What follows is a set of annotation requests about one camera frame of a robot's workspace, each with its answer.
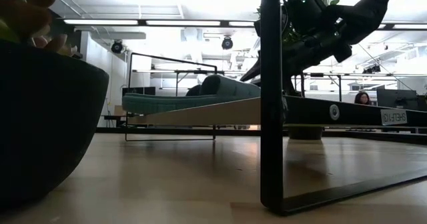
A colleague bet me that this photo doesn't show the succulent plant in black bowl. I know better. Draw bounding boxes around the succulent plant in black bowl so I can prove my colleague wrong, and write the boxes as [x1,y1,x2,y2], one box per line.
[0,0,110,213]

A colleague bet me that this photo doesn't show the round black ceiling device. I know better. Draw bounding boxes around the round black ceiling device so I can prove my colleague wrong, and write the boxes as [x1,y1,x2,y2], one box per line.
[221,36,234,51]
[111,39,124,54]

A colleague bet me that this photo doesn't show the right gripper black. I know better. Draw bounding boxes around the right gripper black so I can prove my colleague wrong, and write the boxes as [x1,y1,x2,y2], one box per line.
[239,23,353,97]

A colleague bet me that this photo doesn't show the long ceiling light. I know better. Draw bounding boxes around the long ceiling light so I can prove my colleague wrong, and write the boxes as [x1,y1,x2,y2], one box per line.
[145,19,222,27]
[228,20,256,27]
[63,19,139,27]

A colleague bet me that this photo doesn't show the white shelf label sticker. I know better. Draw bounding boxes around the white shelf label sticker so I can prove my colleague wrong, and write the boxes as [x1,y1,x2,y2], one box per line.
[380,109,408,126]

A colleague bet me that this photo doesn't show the black frame wooden shoe shelf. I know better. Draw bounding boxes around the black frame wooden shoe shelf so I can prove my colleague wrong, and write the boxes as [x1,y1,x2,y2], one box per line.
[125,0,427,217]

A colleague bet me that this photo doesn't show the leafy green tree black pot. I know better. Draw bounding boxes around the leafy green tree black pot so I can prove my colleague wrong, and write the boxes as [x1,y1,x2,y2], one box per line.
[282,0,341,141]

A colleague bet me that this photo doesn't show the dark background monitor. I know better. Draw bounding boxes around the dark background monitor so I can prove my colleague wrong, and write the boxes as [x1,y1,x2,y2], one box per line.
[122,86,156,97]
[376,89,418,111]

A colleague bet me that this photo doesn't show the black frame background table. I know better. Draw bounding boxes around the black frame background table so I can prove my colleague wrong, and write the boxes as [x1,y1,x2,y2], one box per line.
[175,69,225,98]
[302,72,343,99]

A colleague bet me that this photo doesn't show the person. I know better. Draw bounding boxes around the person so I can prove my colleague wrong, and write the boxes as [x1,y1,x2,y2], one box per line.
[354,91,372,105]

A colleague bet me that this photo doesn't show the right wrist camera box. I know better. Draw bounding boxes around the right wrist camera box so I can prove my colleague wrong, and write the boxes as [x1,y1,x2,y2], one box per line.
[288,0,327,37]

